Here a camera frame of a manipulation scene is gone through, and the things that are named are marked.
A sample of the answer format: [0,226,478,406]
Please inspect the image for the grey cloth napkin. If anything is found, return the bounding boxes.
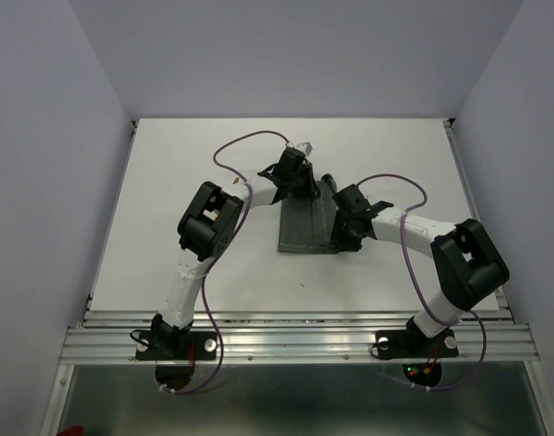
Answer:
[278,173,340,254]

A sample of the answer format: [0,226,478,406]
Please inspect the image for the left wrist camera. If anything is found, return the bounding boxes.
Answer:
[287,142,312,156]

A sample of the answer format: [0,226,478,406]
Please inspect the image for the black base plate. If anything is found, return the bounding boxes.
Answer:
[370,329,459,361]
[130,330,220,362]

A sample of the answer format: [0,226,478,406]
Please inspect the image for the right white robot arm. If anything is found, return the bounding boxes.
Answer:
[331,184,509,360]

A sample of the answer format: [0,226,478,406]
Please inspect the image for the aluminium mounting rail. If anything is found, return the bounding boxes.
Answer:
[60,310,539,365]

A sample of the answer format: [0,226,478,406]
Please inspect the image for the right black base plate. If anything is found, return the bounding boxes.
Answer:
[370,329,459,361]

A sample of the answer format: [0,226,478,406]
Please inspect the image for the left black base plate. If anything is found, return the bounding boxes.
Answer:
[130,330,220,362]

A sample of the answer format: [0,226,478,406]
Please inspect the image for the red object at corner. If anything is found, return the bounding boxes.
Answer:
[56,425,84,436]

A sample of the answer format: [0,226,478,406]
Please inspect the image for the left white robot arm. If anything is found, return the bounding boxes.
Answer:
[138,142,319,358]

